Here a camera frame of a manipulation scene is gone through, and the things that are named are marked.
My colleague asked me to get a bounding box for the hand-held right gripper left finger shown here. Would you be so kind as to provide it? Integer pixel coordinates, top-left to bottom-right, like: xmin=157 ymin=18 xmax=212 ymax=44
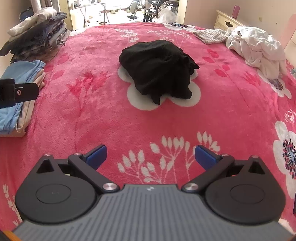
xmin=35 ymin=144 xmax=120 ymax=193

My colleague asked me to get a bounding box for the cream nightstand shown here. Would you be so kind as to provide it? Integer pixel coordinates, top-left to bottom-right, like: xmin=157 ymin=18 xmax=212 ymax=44
xmin=214 ymin=10 xmax=246 ymax=30

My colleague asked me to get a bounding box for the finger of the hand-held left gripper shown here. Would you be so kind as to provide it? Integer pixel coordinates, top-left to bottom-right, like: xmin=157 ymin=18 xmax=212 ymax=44
xmin=14 ymin=82 xmax=39 ymax=103

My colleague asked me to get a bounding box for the wheelchair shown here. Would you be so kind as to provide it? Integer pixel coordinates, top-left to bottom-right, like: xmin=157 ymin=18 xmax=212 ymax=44
xmin=127 ymin=0 xmax=181 ymax=23

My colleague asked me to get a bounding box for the clear plastic bag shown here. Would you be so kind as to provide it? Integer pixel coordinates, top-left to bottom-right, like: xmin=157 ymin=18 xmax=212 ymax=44
xmin=158 ymin=8 xmax=178 ymax=23

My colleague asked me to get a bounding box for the white crumpled garment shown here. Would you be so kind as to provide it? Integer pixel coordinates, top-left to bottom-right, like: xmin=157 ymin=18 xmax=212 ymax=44
xmin=225 ymin=26 xmax=288 ymax=80

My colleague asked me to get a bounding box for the pink floral blanket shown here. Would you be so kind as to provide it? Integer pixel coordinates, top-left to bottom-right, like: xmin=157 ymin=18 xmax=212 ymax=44
xmin=0 ymin=21 xmax=296 ymax=233

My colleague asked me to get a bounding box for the blue box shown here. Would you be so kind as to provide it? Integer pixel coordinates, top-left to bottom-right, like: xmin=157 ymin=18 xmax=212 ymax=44
xmin=19 ymin=8 xmax=35 ymax=23

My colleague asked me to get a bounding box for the folding table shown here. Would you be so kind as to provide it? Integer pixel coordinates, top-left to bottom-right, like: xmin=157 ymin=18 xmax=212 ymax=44
xmin=73 ymin=2 xmax=110 ymax=25

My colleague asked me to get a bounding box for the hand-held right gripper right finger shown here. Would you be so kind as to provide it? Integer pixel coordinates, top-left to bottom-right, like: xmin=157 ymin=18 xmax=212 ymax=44
xmin=181 ymin=144 xmax=268 ymax=193

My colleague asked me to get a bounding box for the grey checked knit sweater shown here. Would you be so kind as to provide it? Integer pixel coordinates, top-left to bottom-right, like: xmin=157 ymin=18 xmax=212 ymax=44
xmin=193 ymin=28 xmax=231 ymax=45

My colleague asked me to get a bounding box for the stack of folded clothes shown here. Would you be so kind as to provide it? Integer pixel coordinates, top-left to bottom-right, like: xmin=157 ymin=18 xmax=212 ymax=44
xmin=0 ymin=7 xmax=70 ymax=63

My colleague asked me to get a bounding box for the black t-shirt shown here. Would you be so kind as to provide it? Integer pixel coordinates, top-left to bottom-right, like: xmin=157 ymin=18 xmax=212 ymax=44
xmin=119 ymin=40 xmax=200 ymax=105

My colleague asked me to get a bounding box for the light blue folded garment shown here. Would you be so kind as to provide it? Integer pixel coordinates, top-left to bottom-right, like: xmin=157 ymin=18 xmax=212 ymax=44
xmin=0 ymin=60 xmax=44 ymax=136

